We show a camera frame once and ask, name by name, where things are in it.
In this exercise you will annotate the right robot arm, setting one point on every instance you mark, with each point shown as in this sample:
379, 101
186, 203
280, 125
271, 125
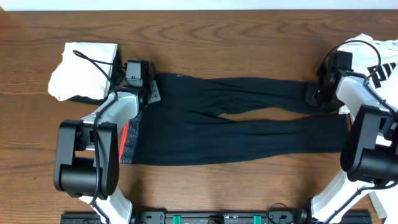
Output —
369, 154

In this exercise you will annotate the black pants red waistband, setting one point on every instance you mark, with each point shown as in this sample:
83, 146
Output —
213, 121

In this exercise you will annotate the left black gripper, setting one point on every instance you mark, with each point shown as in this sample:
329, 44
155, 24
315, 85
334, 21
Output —
148, 101

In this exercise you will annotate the folded white cloth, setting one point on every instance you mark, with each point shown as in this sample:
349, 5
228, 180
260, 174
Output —
81, 71

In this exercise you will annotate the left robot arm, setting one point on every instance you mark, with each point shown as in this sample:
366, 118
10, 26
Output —
87, 154

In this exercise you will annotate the white printed t-shirt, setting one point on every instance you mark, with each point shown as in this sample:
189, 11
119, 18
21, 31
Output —
379, 62

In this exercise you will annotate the folded black garment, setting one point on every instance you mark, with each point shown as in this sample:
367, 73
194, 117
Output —
116, 75

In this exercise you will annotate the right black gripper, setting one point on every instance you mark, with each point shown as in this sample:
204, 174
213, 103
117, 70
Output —
311, 89

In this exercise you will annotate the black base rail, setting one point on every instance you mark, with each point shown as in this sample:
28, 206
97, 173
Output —
283, 217

